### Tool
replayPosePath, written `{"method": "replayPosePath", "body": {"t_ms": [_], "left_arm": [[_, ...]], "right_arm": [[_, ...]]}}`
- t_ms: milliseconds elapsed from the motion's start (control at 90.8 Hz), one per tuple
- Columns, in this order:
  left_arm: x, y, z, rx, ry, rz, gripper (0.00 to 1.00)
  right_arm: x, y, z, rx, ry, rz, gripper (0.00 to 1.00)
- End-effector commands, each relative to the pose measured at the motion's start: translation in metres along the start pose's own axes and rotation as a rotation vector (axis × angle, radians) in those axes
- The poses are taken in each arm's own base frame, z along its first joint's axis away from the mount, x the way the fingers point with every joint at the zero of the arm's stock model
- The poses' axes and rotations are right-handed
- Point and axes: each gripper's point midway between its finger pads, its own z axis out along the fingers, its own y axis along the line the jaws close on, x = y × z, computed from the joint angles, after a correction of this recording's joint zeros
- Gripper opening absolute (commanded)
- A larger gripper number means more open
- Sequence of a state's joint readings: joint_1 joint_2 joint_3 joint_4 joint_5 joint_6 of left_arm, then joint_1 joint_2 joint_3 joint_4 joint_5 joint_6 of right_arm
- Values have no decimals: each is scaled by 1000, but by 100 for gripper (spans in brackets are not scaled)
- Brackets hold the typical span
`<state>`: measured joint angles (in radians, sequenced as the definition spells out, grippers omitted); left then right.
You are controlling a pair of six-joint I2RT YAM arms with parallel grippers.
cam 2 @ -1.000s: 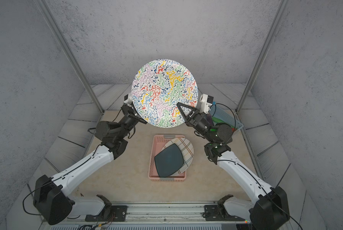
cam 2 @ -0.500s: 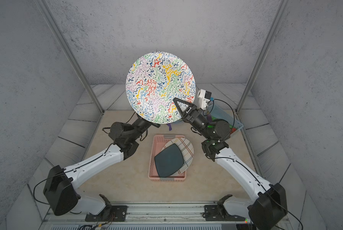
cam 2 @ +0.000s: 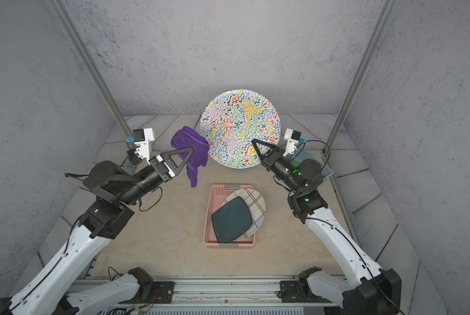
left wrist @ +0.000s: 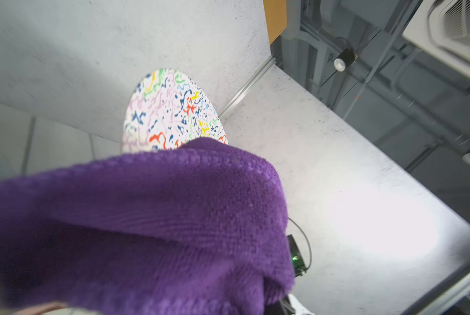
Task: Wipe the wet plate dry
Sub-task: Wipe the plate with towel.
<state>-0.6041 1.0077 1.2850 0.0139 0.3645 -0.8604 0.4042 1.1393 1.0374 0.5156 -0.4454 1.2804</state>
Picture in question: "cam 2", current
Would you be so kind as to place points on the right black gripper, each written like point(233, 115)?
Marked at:
point(268, 162)

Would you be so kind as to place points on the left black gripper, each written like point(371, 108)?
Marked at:
point(165, 173)

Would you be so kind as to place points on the colourful speckled round plate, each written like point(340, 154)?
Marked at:
point(232, 120)

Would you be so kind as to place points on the plaid striped round plate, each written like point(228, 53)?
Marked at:
point(256, 205)

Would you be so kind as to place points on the dark teal square plate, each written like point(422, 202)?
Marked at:
point(231, 221)

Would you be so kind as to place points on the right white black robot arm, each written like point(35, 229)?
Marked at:
point(367, 288)

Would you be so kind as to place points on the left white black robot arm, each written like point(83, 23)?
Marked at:
point(115, 191)

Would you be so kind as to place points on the pink plastic tray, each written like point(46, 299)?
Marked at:
point(217, 195)

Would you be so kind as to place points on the light blue plastic basket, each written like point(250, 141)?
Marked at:
point(318, 157)

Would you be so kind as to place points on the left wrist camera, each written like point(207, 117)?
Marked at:
point(142, 140)

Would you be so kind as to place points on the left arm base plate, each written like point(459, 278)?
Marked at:
point(153, 293)

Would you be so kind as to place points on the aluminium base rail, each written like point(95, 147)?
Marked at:
point(240, 291)

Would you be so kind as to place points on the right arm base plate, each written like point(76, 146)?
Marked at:
point(297, 291)

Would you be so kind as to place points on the left metal frame pole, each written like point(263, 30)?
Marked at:
point(70, 30)

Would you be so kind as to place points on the metal frame pole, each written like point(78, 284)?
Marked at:
point(70, 30)
point(369, 53)

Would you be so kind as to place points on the right metal frame pole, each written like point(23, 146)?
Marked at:
point(369, 53)

